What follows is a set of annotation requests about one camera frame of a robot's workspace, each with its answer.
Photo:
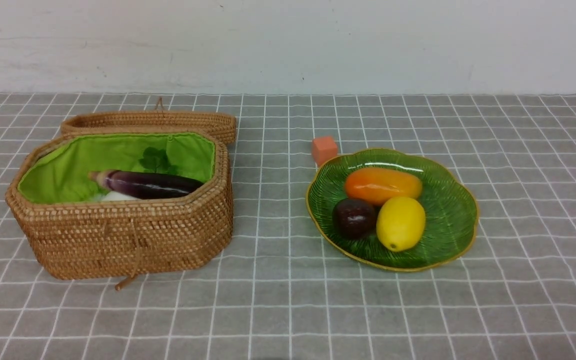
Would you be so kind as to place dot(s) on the dark red plum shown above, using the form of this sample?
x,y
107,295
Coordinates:
x,y
354,218

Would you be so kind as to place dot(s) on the orange mango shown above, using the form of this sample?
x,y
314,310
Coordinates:
x,y
376,185

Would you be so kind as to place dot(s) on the yellow lemon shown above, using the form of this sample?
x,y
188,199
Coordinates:
x,y
400,225

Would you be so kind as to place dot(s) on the white radish with green leaves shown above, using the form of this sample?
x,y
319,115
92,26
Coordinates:
x,y
154,161

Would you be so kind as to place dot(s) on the purple eggplant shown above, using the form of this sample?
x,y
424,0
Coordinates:
x,y
145,185

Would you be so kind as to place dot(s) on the small orange cube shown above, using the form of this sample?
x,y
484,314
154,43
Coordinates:
x,y
323,149

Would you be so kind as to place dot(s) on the woven rattan basket lid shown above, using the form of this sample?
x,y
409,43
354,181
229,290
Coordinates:
x,y
218,125

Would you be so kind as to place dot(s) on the green leaf-shaped glass plate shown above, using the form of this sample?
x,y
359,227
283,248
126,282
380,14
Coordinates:
x,y
452,213

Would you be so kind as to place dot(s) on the woven rattan basket green lining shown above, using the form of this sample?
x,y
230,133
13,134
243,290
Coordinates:
x,y
78,230

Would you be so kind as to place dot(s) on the grey checked tablecloth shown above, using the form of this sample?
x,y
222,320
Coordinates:
x,y
279,291

